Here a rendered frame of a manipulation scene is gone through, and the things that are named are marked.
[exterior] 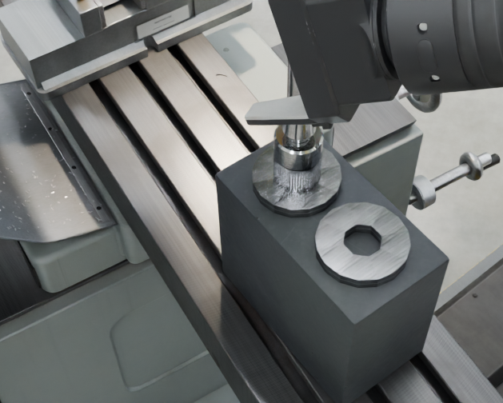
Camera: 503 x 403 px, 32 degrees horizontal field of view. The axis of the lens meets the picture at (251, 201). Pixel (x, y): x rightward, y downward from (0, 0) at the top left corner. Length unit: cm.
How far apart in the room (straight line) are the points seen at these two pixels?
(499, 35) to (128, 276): 89
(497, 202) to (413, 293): 152
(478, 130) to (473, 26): 198
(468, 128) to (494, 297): 108
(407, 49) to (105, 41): 76
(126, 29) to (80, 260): 33
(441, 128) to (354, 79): 190
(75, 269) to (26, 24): 34
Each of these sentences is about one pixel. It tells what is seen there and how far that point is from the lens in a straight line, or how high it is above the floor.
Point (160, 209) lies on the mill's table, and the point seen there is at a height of 94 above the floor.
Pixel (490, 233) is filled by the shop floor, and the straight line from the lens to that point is 230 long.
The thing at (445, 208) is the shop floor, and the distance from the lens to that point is 232.
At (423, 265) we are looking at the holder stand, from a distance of 85.
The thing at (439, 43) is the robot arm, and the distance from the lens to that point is 54.
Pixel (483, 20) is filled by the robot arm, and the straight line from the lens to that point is 54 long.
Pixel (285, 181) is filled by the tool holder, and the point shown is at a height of 116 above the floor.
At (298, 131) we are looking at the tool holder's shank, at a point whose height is 122.
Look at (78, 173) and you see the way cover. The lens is 126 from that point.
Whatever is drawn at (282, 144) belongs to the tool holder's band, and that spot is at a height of 120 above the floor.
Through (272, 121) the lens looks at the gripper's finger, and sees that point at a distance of 65.
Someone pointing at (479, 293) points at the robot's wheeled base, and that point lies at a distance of 149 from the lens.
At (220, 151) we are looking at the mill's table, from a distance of 117.
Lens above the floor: 183
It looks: 53 degrees down
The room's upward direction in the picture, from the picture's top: 2 degrees counter-clockwise
